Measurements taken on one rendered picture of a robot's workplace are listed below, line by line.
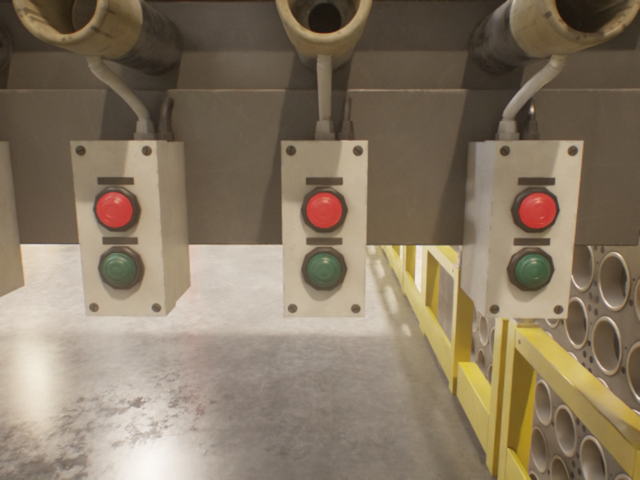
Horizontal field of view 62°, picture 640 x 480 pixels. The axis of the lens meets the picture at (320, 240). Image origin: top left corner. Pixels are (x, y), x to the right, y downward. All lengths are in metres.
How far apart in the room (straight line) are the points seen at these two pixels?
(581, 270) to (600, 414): 2.08
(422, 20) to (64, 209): 0.40
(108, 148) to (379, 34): 0.28
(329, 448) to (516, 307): 1.01
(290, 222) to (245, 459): 1.02
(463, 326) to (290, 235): 1.25
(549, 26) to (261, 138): 0.27
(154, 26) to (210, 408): 1.29
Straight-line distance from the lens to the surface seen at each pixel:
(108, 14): 0.40
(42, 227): 0.60
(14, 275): 0.61
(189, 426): 1.56
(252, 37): 0.57
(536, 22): 0.41
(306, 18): 0.45
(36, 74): 0.63
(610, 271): 2.67
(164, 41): 0.52
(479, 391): 1.48
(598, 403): 0.90
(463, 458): 1.44
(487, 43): 0.52
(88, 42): 0.41
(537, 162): 0.47
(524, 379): 1.21
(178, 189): 0.52
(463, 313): 1.64
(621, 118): 0.59
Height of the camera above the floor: 0.77
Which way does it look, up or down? 11 degrees down
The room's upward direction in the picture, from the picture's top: straight up
